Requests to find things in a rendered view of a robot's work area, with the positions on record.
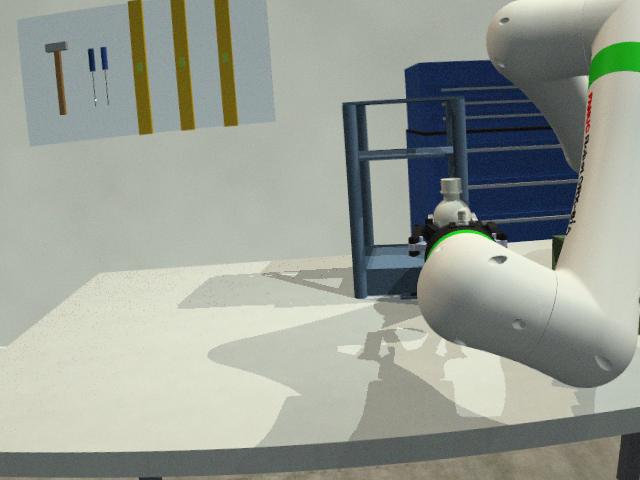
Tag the white plastic bottle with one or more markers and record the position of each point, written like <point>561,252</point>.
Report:
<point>446,211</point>

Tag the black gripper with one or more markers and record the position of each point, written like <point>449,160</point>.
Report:
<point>418,246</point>

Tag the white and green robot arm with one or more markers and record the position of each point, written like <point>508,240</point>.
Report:
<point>579,323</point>

